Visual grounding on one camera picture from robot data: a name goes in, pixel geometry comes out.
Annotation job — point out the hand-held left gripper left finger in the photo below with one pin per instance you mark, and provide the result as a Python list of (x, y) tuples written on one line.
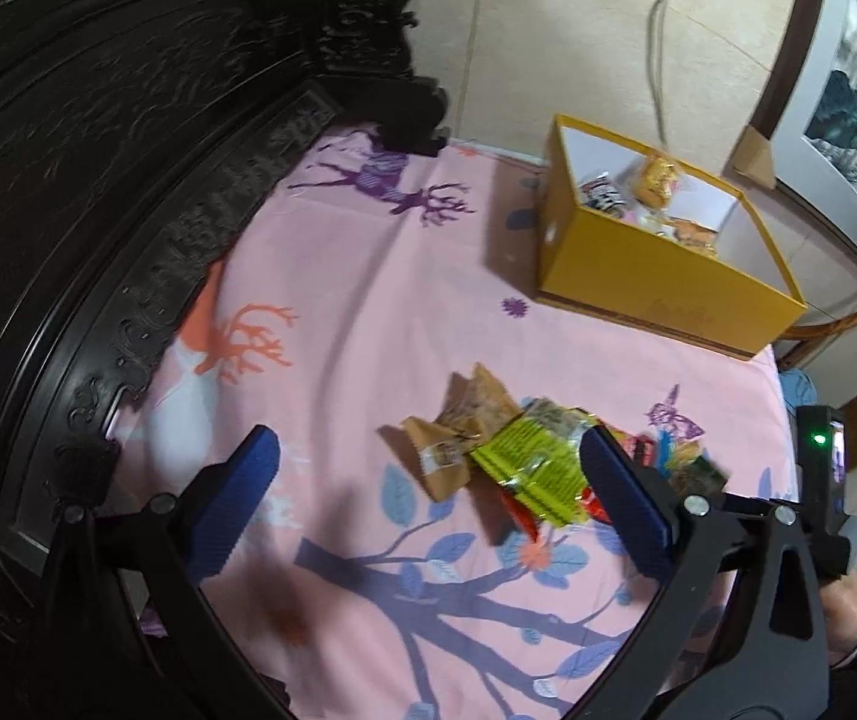
[(241, 499)]

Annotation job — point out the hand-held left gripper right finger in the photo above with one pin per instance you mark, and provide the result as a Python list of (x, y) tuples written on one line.
[(623, 501)]

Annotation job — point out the yellow cardboard box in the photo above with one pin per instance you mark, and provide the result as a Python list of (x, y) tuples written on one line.
[(653, 300)]

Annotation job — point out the orange snack packet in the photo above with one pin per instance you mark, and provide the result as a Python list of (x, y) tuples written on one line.
[(692, 234)]

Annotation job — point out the black and white snack packet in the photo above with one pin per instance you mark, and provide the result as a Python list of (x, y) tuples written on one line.
[(602, 193)]

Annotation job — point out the yellow puffy snack packet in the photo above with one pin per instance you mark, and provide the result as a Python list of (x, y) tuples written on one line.
[(654, 178)]

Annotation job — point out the person's right hand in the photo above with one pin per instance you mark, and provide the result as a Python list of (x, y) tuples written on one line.
[(848, 611)]

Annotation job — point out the multicolour snack packet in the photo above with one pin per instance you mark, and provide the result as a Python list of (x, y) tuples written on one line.
[(642, 450)]

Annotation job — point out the dark green snack packet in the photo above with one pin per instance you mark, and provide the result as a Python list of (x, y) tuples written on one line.
[(702, 476)]

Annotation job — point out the blue cushion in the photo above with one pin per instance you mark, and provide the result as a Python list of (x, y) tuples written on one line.
[(795, 388)]

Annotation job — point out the red snack packet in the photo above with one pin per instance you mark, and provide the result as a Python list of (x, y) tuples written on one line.
[(526, 514)]

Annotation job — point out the brown paper snack packet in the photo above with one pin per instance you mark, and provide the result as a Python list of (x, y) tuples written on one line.
[(484, 401), (436, 457)]

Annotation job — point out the pink printed bedsheet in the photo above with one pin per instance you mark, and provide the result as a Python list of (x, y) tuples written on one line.
[(368, 300)]

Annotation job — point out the cardboard corner protector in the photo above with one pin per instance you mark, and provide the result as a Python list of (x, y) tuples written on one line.
[(752, 159)]

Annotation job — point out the dark carved wooden headboard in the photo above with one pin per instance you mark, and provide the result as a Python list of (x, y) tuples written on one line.
[(98, 202)]

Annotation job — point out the framed lotus painting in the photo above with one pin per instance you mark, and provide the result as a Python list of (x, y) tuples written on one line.
[(848, 105)]

